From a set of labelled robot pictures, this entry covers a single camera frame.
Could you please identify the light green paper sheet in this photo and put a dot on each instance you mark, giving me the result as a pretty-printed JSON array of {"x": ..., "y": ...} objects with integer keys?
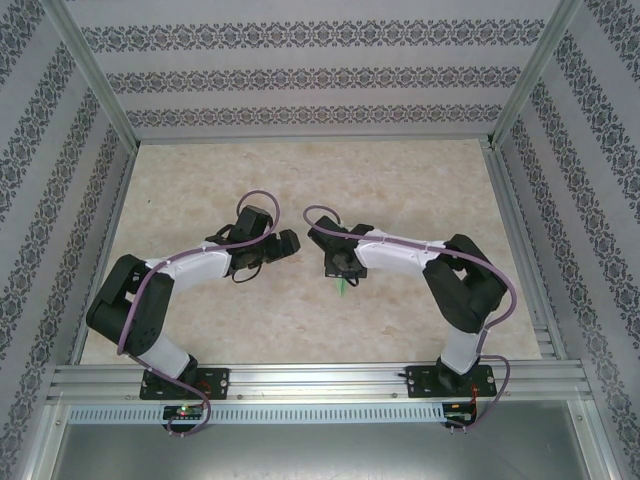
[{"x": 342, "y": 286}]

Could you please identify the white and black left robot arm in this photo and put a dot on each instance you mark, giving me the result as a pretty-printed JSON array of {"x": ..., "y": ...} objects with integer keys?
[{"x": 190, "y": 272}]

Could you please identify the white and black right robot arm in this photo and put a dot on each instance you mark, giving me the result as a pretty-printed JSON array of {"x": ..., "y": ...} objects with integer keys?
[{"x": 395, "y": 255}]

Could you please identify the grey metal sheet panel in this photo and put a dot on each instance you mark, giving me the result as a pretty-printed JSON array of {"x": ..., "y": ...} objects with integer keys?
[{"x": 320, "y": 450}]

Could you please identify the left circuit board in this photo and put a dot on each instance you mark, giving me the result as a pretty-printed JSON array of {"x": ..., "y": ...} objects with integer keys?
[{"x": 182, "y": 412}]

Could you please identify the circuit board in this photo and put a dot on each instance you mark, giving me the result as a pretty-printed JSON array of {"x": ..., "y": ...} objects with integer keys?
[
  {"x": 457, "y": 412},
  {"x": 182, "y": 412}
]

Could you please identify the right circuit board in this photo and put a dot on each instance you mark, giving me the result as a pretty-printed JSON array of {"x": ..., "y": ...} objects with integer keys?
[{"x": 457, "y": 412}]

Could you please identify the aluminium rear frame bar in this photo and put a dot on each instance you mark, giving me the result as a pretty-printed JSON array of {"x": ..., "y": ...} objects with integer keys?
[{"x": 315, "y": 138}]

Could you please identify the aluminium mounting rail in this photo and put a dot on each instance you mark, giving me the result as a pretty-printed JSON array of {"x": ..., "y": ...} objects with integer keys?
[{"x": 320, "y": 382}]

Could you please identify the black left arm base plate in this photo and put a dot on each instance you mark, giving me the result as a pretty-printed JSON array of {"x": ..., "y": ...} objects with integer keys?
[{"x": 217, "y": 382}]

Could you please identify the aluminium left side rail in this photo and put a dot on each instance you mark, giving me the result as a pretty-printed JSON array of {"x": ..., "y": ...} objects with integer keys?
[{"x": 106, "y": 250}]

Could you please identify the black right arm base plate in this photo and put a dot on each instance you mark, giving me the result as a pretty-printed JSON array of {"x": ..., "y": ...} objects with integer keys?
[{"x": 420, "y": 382}]

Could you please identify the aluminium right side rail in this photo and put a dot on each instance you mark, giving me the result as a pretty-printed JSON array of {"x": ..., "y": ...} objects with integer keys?
[{"x": 515, "y": 225}]

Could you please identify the aluminium left frame post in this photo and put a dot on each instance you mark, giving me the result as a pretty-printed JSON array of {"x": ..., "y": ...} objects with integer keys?
[{"x": 92, "y": 70}]

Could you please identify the aluminium frame post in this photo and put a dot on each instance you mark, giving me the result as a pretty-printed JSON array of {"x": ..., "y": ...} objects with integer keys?
[
  {"x": 537, "y": 70},
  {"x": 92, "y": 70}
]

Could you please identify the aluminium right frame post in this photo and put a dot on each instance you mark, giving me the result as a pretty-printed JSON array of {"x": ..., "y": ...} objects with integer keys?
[{"x": 537, "y": 70}]

